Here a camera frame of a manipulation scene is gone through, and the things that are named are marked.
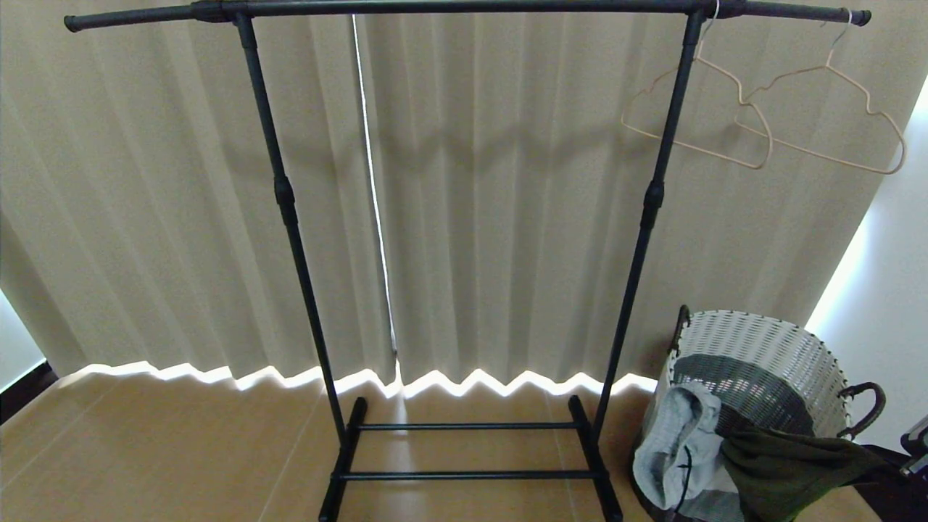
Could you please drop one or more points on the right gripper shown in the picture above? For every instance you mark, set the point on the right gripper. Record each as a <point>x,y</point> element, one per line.
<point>917,446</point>

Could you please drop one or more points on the green long-sleeved shirt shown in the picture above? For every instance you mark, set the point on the green long-sleeved shirt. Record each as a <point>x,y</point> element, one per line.
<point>783,464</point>

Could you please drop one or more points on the pink clothes hanger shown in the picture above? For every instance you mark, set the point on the pink clothes hanger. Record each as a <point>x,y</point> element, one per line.
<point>812,148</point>
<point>689,146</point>

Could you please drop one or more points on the white laundry basket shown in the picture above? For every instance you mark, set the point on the white laundry basket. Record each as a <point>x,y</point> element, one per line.
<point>761,355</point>

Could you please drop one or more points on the black clothes rack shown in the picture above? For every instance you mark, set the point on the black clothes rack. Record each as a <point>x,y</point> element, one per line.
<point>464,7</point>

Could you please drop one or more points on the pale grey shorts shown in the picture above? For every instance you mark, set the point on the pale grey shorts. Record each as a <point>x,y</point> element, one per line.
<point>674,442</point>

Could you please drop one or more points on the beige curtain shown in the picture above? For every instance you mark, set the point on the beige curtain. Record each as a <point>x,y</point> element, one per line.
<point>507,217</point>

